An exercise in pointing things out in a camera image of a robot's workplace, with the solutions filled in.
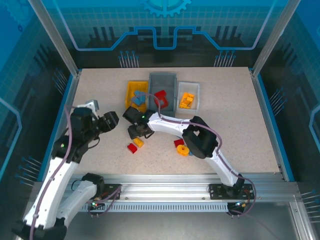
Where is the yellow plastic bin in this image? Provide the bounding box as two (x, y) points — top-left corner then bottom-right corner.
(124, 79), (149, 113)

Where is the yellow round lego with hole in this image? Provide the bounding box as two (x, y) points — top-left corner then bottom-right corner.
(176, 144), (190, 157)

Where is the grey plastic bin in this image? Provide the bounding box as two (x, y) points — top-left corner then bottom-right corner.
(147, 72), (178, 118)

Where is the white plastic bin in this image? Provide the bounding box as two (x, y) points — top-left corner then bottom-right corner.
(176, 81), (201, 115)

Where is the aluminium side rail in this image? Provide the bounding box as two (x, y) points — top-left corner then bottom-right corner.
(249, 67), (315, 240)
(14, 69), (82, 240)

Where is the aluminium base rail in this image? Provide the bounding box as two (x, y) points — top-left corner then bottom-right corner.
(32, 173), (301, 201)

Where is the slotted grey cable duct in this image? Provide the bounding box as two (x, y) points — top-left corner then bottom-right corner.
(41, 201), (237, 213)

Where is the aluminium frame post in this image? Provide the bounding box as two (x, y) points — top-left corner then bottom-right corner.
(252, 0), (295, 76)
(27, 0), (82, 76)

